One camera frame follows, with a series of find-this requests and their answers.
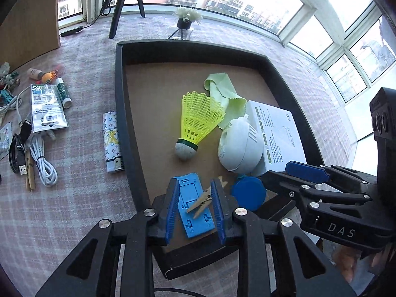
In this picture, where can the white cardboard box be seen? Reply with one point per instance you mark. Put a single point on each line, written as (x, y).
(278, 130)

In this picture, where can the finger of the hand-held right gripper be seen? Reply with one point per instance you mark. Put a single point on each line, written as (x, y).
(284, 185)
(306, 170)

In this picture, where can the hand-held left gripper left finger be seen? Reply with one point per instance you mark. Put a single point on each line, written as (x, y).
(171, 213)

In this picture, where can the bunch of white berries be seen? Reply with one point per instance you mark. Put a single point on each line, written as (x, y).
(6, 74)

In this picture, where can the white round device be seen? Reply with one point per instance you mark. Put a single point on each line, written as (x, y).
(238, 145)

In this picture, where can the blue phone stand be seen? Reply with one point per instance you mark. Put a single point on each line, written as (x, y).
(191, 188)

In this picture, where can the white flowers in black pot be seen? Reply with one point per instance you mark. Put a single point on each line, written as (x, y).
(184, 24)

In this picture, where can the large wooden board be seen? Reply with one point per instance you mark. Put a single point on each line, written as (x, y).
(27, 27)

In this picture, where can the small flat printed packet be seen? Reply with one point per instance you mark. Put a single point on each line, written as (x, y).
(4, 142)

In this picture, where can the person's right hand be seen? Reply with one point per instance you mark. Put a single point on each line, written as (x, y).
(343, 263)

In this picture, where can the yellow shuttlecock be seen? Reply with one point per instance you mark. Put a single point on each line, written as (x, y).
(199, 117)

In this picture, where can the small beige bottle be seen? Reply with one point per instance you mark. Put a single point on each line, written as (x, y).
(34, 73)

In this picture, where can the light green cloth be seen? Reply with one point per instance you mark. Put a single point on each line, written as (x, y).
(222, 86)

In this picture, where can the black tripod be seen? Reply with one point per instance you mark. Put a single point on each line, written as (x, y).
(116, 15)

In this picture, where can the green glue stick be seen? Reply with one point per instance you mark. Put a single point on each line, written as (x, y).
(63, 94)

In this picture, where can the blue round lid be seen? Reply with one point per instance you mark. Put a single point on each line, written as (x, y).
(249, 193)

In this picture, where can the pink plaid covered desktop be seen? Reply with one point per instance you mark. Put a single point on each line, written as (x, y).
(77, 207)

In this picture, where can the black tray with cardboard bottom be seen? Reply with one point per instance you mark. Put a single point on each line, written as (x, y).
(154, 99)

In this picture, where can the clear package with printed card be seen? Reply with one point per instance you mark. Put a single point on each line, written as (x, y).
(48, 108)

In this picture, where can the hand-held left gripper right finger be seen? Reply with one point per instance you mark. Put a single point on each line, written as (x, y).
(218, 213)

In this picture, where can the white patterned lighter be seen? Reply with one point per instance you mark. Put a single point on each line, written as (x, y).
(111, 142)

